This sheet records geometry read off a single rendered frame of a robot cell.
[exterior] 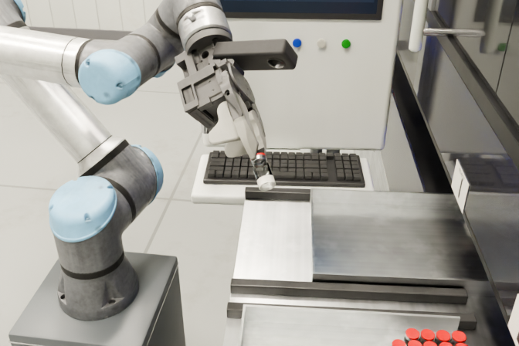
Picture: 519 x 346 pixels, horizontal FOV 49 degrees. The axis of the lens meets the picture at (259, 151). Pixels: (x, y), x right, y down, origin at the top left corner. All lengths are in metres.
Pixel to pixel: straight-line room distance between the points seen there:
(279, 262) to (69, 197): 0.39
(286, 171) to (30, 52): 0.73
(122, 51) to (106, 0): 4.04
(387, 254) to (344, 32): 0.58
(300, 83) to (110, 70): 0.75
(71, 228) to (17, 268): 1.56
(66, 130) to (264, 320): 0.51
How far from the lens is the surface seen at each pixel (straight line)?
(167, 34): 0.91
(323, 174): 1.41
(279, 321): 0.96
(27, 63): 0.92
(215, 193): 1.38
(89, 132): 1.12
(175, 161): 3.08
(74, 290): 1.11
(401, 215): 1.21
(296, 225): 1.15
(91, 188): 1.05
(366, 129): 1.54
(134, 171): 1.12
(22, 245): 2.67
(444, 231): 1.19
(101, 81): 0.82
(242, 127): 0.72
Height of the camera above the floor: 1.59
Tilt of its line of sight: 30 degrees down
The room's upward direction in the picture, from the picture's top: straight up
